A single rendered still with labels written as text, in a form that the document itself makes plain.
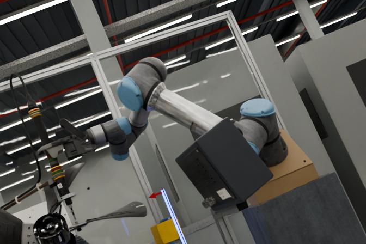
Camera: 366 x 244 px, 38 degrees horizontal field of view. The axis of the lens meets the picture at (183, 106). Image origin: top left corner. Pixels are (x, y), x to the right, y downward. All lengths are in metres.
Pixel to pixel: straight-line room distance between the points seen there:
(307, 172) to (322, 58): 3.59
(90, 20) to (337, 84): 3.02
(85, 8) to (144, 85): 4.93
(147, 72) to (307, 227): 0.76
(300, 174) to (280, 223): 0.20
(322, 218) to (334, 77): 3.65
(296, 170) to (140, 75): 0.63
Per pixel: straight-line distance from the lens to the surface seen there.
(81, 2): 6.77
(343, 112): 5.39
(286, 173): 1.93
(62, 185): 2.08
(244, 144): 1.35
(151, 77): 1.87
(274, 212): 1.85
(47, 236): 1.99
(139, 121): 2.19
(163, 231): 2.33
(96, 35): 6.60
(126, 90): 1.84
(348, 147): 5.35
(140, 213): 2.01
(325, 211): 1.90
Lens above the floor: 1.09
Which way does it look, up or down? 10 degrees up
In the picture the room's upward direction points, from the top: 23 degrees counter-clockwise
